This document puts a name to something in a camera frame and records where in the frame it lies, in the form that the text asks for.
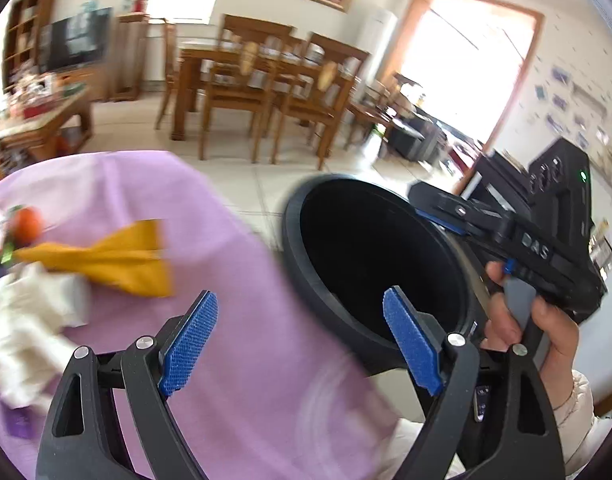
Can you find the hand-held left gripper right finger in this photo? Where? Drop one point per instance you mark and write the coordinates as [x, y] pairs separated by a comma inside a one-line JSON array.
[[411, 340]]

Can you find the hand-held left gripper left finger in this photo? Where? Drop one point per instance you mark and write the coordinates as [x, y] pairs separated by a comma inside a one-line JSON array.
[[191, 340]]

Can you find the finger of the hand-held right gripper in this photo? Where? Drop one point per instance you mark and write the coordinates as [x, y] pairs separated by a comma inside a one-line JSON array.
[[443, 222], [436, 195]]

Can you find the black round trash bin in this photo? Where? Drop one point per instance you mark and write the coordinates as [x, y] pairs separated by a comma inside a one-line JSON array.
[[366, 260]]

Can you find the yellow cloth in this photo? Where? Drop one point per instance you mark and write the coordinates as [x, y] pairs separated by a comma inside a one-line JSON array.
[[126, 260]]

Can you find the white tissue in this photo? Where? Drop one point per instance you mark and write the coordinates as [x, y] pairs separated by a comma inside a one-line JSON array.
[[26, 330]]

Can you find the person's right forearm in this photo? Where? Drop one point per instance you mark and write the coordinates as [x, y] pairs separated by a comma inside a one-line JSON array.
[[571, 410]]

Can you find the person's right hand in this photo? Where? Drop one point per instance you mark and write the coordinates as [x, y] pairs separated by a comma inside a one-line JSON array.
[[556, 340]]

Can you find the dark storage box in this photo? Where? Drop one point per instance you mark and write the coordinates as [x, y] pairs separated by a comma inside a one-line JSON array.
[[416, 137]]

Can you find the black piano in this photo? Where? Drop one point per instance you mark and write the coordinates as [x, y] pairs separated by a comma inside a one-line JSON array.
[[496, 180]]

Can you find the purple tablecloth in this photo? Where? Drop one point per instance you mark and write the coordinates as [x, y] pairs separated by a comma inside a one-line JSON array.
[[246, 310]]

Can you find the orange fruit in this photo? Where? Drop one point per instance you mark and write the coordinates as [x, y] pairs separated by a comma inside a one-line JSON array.
[[27, 224]]

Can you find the green packet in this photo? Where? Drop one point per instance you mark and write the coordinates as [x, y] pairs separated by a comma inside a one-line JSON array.
[[8, 252]]

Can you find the wooden coffee table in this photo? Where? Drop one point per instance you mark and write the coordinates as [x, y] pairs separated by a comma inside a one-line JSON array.
[[46, 130]]

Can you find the wooden dining table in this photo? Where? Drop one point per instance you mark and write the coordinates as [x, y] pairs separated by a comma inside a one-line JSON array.
[[201, 52]]

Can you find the wooden television stand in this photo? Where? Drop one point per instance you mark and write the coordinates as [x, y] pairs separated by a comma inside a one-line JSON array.
[[83, 82]]

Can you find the tall wooden cabinet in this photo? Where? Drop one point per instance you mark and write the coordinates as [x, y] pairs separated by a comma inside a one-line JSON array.
[[128, 55]]

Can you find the pile of household clutter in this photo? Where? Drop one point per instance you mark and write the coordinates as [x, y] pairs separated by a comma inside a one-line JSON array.
[[31, 95]]

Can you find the flat screen television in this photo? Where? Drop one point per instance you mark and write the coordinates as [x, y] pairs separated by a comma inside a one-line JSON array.
[[76, 40]]

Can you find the wooden bookshelf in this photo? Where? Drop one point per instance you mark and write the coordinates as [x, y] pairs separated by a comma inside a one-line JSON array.
[[21, 25]]

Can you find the group of wall photo stickers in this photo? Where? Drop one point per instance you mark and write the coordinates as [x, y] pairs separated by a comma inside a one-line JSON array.
[[576, 100]]

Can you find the wooden door frame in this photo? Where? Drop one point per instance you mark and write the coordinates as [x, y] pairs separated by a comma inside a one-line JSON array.
[[533, 35]]

